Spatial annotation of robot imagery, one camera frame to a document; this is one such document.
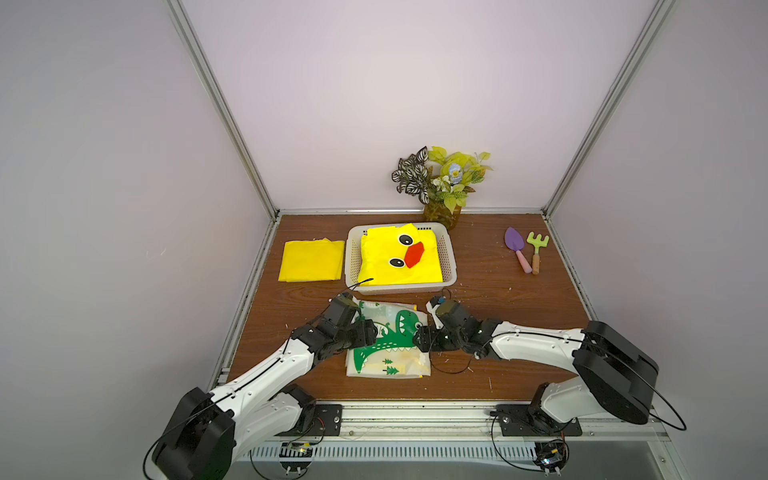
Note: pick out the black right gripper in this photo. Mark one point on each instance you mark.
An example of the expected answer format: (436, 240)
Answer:
(429, 339)

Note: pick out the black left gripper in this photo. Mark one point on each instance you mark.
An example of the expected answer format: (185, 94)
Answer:
(362, 339)

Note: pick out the green dinosaur print raincoat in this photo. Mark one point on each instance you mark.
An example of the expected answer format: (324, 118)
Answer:
(394, 354)

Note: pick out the yellow duck face raincoat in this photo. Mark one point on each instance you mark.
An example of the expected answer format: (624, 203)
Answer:
(399, 255)

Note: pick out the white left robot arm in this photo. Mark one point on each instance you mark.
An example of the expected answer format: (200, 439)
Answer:
(209, 430)

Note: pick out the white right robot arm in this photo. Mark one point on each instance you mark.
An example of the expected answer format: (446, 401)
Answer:
(611, 374)

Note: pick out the white perforated plastic basket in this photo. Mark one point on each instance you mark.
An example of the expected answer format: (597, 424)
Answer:
(352, 261)

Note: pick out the plain yellow folded raincoat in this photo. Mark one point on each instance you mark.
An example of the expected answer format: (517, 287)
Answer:
(310, 261)

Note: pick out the purple toy trowel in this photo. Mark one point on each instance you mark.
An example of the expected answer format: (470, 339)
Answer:
(514, 241)

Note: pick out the left controller board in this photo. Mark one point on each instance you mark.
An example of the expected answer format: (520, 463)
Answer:
(295, 458)

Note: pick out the controller board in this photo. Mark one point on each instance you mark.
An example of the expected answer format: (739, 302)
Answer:
(551, 456)
(295, 458)

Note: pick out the green toy rake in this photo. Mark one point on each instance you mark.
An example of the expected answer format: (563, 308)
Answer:
(538, 241)

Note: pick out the artificial potted plant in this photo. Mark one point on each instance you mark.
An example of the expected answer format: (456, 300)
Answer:
(441, 181)

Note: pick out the right controller board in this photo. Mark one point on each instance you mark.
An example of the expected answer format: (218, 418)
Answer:
(551, 456)

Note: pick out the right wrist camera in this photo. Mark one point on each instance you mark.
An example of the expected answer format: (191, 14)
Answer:
(436, 308)

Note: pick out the aluminium front rail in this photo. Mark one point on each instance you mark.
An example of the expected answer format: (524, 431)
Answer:
(443, 420)

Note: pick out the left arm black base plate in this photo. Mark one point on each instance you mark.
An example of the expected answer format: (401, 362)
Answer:
(323, 419)

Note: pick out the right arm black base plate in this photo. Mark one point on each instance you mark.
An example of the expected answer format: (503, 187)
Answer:
(516, 423)

